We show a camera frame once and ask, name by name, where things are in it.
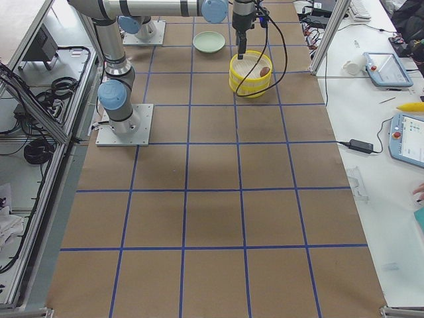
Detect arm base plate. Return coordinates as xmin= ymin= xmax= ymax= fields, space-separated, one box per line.
xmin=123 ymin=19 xmax=166 ymax=46
xmin=95 ymin=104 xmax=154 ymax=146

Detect white crumpled cloth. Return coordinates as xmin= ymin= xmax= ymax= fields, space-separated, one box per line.
xmin=0 ymin=182 xmax=25 ymax=252

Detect white cup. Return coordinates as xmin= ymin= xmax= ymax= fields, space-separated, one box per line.
xmin=343 ymin=54 xmax=367 ymax=76

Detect white keyboard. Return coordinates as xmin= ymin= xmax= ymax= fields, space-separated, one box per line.
xmin=348 ymin=0 xmax=371 ymax=22

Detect brown bun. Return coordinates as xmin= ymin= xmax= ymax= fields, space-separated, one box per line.
xmin=260 ymin=66 xmax=270 ymax=77

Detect light green plate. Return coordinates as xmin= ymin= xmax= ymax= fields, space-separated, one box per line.
xmin=193 ymin=31 xmax=225 ymax=54

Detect clear plastic holder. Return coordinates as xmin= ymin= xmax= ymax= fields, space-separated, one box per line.
xmin=346 ymin=166 xmax=369 ymax=202

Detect aluminium frame post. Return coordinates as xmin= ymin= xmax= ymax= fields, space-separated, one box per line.
xmin=309 ymin=0 xmax=350 ymax=76

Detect black power adapter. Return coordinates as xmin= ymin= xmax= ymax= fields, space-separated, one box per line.
xmin=337 ymin=139 xmax=382 ymax=154

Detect near teach pendant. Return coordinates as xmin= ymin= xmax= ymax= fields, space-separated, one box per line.
xmin=388 ymin=113 xmax=423 ymax=168

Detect teach pendant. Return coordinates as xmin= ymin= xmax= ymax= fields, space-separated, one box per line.
xmin=362 ymin=52 xmax=413 ymax=88
xmin=388 ymin=113 xmax=423 ymax=168

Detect far teach pendant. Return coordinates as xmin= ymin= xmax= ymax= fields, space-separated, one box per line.
xmin=362 ymin=52 xmax=413 ymax=88

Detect yellow steamer layer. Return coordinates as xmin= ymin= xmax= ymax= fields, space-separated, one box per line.
xmin=229 ymin=78 xmax=270 ymax=99
xmin=229 ymin=50 xmax=273 ymax=85

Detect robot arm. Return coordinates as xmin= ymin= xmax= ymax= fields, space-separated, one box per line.
xmin=68 ymin=1 xmax=229 ymax=134
xmin=118 ymin=16 xmax=156 ymax=42

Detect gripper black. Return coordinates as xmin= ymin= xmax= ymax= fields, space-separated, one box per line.
xmin=232 ymin=0 xmax=256 ymax=60

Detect grey control box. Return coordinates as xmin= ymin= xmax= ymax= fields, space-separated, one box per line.
xmin=23 ymin=24 xmax=58 ymax=70

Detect person hand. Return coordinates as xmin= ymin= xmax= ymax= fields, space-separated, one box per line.
xmin=412 ymin=184 xmax=424 ymax=204

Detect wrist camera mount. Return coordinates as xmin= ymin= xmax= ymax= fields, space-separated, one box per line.
xmin=256 ymin=6 xmax=270 ymax=28

